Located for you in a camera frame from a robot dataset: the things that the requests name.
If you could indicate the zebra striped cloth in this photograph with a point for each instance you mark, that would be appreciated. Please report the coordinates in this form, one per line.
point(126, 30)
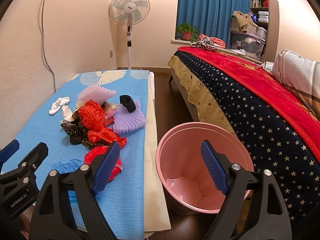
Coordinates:
point(204, 44)

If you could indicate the beige jacket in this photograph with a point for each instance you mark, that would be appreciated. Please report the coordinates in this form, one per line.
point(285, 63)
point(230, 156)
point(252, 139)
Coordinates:
point(242, 23)

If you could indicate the red bed blanket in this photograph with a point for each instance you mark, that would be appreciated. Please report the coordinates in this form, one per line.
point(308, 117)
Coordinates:
point(266, 87)

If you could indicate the clear plastic bag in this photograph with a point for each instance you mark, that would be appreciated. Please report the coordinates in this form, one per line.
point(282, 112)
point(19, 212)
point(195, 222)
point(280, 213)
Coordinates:
point(110, 109)

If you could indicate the blue window curtain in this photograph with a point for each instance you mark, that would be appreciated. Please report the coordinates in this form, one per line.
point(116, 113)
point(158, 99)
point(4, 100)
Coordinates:
point(211, 17)

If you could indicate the pink bubble wrap sheet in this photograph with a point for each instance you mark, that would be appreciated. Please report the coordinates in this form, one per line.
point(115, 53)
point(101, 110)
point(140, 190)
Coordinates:
point(95, 93)

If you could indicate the cream paper bag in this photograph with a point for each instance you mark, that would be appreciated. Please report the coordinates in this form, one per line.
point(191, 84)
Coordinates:
point(68, 114)

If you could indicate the small red plastic bag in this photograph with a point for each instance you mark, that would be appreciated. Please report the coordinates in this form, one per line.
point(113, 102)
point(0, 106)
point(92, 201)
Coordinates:
point(98, 150)

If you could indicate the pink plastic trash bin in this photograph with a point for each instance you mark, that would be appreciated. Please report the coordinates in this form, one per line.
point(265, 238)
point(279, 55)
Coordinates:
point(182, 171)

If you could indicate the striped plaid pillow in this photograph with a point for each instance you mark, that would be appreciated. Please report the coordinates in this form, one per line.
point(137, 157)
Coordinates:
point(300, 75)

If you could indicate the potted green plant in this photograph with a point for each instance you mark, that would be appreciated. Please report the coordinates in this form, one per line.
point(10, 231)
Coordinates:
point(187, 32)

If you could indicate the white sock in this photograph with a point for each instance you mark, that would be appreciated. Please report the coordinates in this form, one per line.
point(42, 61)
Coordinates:
point(58, 104)

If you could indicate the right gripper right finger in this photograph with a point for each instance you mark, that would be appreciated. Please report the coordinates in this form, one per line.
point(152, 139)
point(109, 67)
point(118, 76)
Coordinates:
point(267, 217)

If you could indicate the bed with starry blanket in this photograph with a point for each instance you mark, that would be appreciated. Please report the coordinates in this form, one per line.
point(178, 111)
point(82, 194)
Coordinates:
point(271, 141)

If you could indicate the wooden bookshelf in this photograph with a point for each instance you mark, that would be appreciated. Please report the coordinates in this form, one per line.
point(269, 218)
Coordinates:
point(267, 13)

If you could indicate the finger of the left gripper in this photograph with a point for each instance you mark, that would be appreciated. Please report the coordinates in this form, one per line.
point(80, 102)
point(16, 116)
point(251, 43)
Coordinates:
point(9, 150)
point(29, 164)

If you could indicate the clear plastic storage box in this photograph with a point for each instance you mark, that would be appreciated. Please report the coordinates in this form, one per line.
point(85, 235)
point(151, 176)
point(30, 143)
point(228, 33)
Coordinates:
point(251, 44)

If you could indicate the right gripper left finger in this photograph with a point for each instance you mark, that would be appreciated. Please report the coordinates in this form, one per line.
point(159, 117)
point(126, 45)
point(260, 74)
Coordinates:
point(53, 218)

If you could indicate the pink cloth on sill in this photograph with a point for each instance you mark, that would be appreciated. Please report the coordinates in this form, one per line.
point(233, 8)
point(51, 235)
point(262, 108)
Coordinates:
point(220, 43)

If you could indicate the white standing fan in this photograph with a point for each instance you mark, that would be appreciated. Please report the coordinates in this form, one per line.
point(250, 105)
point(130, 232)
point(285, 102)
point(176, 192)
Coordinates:
point(129, 13)

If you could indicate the black gold-dotted cloth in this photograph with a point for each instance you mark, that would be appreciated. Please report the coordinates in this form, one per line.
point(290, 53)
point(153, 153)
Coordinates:
point(78, 134)

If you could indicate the purple bubble wrap sheet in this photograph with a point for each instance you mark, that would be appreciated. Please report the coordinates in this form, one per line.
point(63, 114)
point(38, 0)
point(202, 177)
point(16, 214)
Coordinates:
point(125, 122)

